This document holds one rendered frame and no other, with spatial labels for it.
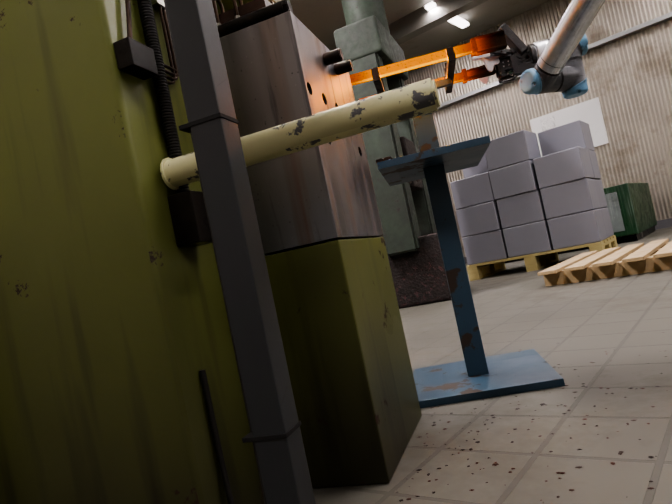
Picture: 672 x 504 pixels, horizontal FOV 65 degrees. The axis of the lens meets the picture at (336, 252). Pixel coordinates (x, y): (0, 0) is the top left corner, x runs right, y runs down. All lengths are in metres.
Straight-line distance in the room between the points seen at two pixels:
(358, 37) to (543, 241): 2.49
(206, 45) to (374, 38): 3.68
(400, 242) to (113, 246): 3.24
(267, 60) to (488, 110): 8.53
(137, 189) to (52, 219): 0.17
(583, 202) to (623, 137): 3.84
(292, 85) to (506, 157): 4.38
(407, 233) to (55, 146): 3.24
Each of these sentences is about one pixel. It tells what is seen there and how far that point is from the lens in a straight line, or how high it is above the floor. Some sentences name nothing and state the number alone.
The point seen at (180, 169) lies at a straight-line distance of 0.87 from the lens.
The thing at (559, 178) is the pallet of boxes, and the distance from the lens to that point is 5.20.
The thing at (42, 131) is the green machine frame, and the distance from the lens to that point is 0.98.
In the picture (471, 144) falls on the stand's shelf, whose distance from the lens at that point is 1.45.
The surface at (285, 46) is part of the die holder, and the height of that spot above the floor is 0.85.
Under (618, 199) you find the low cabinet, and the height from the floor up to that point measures 0.51.
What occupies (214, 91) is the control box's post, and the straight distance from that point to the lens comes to 0.61.
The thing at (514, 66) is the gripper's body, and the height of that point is 0.91.
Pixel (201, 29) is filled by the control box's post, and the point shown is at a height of 0.70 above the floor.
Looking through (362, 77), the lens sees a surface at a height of 0.93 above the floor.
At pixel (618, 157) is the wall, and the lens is 8.91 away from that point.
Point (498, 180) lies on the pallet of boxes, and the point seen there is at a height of 0.91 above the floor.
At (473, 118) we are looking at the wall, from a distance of 9.62.
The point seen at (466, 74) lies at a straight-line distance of 1.81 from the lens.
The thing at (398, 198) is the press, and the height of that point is 0.82.
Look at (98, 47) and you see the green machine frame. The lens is 0.93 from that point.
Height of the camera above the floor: 0.42
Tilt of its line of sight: 2 degrees up
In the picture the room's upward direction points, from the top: 12 degrees counter-clockwise
